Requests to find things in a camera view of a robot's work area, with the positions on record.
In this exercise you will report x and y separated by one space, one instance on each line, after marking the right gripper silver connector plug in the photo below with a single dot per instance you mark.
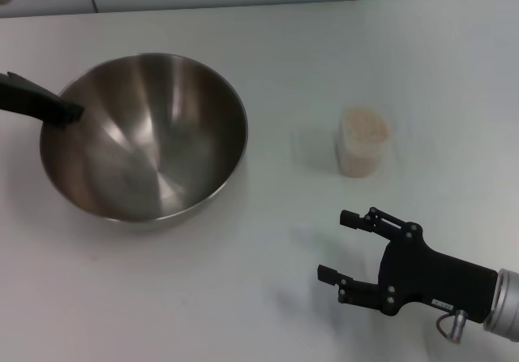
457 323

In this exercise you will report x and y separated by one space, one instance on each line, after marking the clear plastic cup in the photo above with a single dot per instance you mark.
361 164

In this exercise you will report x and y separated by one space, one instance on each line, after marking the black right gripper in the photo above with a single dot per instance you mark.
430 274

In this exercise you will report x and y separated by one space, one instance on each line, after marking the stainless steel mixing bowl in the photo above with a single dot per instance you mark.
154 147

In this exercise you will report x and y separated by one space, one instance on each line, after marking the white rice grains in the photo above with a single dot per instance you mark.
365 127

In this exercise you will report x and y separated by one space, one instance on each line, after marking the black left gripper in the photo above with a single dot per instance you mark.
10 96

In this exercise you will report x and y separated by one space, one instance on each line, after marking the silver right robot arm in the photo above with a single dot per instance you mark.
507 305

